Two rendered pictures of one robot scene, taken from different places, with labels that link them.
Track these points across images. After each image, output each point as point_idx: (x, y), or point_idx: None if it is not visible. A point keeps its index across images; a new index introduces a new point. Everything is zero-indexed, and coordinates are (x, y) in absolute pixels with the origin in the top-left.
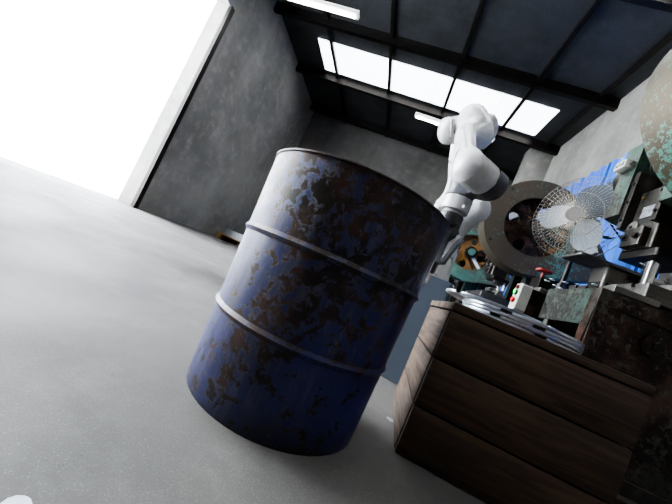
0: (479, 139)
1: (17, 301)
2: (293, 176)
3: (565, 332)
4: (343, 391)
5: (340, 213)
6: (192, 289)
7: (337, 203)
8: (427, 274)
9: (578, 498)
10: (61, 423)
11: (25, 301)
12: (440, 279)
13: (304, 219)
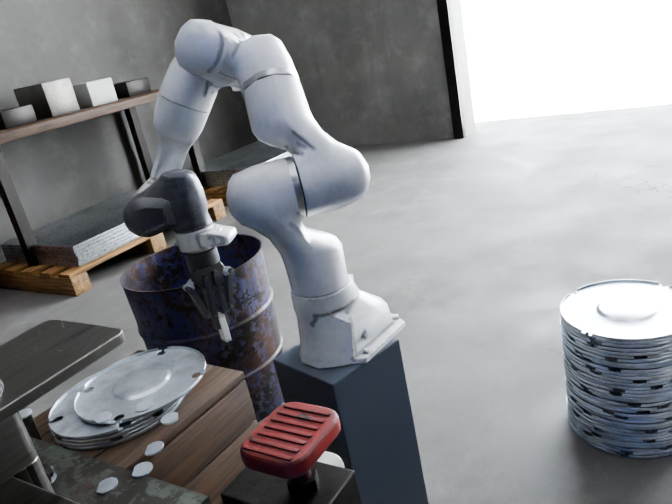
0: (164, 140)
1: (281, 317)
2: (176, 261)
3: None
4: None
5: (150, 285)
6: (447, 323)
7: (151, 279)
8: (145, 323)
9: None
10: None
11: (284, 317)
12: (289, 349)
13: (166, 286)
